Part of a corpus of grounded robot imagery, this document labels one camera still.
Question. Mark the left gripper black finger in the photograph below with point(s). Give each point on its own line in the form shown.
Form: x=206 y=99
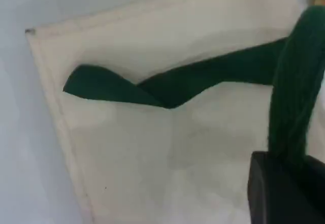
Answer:
x=266 y=196
x=309 y=196

